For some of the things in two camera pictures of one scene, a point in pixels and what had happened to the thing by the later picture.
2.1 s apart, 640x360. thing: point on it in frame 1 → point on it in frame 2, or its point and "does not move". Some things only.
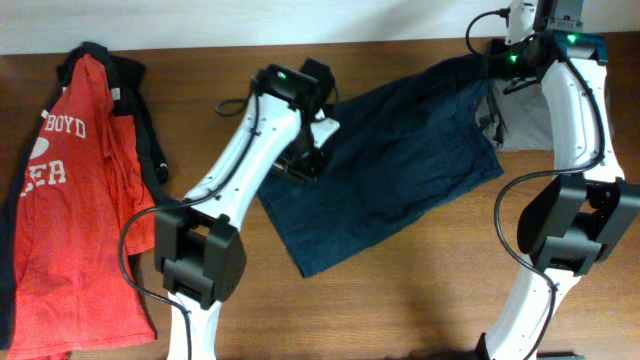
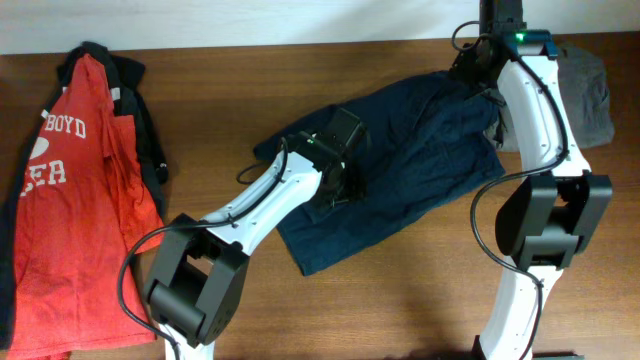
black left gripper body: [300, 155] → [351, 184]
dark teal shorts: [394, 153] does not move
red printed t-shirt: [85, 175] does not move
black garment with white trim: [126, 78] does not move
